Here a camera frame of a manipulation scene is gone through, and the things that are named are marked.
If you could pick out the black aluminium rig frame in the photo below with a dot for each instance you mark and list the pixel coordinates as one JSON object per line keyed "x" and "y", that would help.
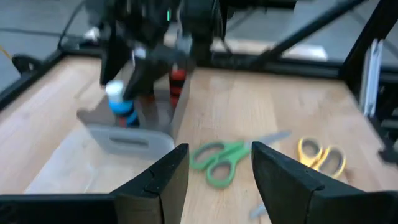
{"x": 295, "y": 70}

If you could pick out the blue paint bottle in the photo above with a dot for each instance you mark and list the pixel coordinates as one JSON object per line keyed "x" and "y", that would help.
{"x": 119, "y": 107}

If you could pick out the clear plastic bin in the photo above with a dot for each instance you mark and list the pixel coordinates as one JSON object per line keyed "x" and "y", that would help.
{"x": 93, "y": 168}

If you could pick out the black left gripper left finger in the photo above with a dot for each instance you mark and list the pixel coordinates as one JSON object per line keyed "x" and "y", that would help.
{"x": 168, "y": 193}

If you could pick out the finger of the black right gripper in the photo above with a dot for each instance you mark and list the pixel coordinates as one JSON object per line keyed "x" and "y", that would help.
{"x": 146, "y": 77}
{"x": 113, "y": 59}

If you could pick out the dark grey plastic bin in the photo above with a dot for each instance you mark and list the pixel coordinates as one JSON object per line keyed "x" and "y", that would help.
{"x": 93, "y": 112}

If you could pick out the white printed paper sheet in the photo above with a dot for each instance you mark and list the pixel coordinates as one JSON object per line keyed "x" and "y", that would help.
{"x": 308, "y": 53}

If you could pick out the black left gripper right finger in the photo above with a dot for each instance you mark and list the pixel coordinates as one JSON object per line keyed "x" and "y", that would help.
{"x": 286, "y": 193}

